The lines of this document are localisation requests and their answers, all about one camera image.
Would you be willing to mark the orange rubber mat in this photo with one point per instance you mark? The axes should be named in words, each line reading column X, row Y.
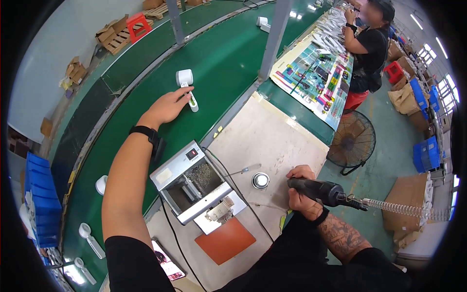
column 225, row 241

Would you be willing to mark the silver screw feeder machine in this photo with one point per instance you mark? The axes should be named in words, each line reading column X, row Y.
column 191, row 182

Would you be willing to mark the small cardboard piece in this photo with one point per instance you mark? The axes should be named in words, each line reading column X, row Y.
column 46, row 127

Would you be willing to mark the smartphone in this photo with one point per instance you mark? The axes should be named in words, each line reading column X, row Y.
column 168, row 261

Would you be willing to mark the wooden pallet with cardboard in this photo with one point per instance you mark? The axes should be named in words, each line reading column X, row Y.
column 113, row 36

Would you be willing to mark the blue plastic crate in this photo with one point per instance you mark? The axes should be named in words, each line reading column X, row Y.
column 419, row 96
column 427, row 155

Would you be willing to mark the pile of packaged parts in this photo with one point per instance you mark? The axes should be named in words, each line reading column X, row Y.
column 332, row 29

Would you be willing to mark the round silver metal cup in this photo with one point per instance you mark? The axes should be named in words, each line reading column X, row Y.
column 260, row 181

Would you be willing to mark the stack of blue bins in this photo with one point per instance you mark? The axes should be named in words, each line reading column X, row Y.
column 42, row 200

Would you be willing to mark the black electric screwdriver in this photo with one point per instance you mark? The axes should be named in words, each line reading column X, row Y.
column 324, row 191

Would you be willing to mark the black floor fan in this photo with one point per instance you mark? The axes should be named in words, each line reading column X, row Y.
column 352, row 142

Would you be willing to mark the yellow paper stickers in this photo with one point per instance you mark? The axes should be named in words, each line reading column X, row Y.
column 218, row 132

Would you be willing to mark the person's left fingers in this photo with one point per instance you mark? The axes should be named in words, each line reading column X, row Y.
column 182, row 92

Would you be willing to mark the red plastic stool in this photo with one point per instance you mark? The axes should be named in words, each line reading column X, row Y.
column 355, row 100
column 394, row 71
column 138, row 25

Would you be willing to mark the beige work board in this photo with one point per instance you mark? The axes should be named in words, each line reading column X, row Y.
column 270, row 142

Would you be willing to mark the colourful printed poster sheet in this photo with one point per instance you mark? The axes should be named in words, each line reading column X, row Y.
column 315, row 80

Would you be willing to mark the person's right fingers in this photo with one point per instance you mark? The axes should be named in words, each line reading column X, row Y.
column 302, row 171

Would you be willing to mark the grey metal post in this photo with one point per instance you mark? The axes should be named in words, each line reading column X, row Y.
column 176, row 22
column 275, row 36

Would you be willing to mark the large cardboard box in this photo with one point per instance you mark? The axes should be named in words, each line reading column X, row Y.
column 405, row 204

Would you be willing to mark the green conveyor belt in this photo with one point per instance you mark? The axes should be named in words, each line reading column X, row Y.
column 219, row 65

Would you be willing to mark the white handheld device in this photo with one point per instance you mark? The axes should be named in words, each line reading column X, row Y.
column 101, row 184
column 262, row 23
column 184, row 77
column 89, row 237
column 83, row 268

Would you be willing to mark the person's left hand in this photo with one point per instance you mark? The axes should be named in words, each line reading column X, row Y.
column 164, row 108

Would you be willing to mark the person's body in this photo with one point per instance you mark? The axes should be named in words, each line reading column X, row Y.
column 292, row 262

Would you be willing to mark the person's right hand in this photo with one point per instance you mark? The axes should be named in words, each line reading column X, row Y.
column 302, row 204

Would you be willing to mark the black wrist band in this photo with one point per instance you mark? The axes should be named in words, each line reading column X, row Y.
column 150, row 135
column 321, row 216

